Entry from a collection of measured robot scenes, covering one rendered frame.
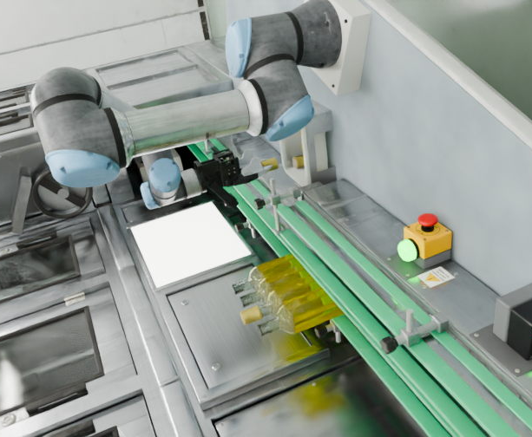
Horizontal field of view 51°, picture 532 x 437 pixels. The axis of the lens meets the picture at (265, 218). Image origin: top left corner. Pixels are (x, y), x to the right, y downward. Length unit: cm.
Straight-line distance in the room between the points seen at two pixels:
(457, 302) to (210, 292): 78
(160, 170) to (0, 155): 94
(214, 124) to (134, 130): 16
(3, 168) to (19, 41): 274
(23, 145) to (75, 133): 114
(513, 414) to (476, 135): 46
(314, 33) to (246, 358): 78
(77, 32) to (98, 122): 386
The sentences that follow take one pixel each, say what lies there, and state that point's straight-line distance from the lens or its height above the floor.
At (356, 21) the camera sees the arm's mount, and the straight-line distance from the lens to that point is 123.
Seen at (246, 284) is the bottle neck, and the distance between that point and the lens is 142.
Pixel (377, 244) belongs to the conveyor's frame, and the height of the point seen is 85.
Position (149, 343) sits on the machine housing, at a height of 138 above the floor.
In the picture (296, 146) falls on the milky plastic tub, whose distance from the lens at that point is 167.
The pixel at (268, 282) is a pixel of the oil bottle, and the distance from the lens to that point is 138.
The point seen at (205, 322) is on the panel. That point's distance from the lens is 155.
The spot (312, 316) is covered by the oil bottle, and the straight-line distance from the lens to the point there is 131.
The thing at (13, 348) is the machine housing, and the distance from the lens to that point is 179.
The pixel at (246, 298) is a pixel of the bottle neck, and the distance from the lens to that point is 137.
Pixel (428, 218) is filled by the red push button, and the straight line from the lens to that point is 116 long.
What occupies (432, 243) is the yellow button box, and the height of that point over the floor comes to 80.
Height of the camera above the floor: 140
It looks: 16 degrees down
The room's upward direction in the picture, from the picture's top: 109 degrees counter-clockwise
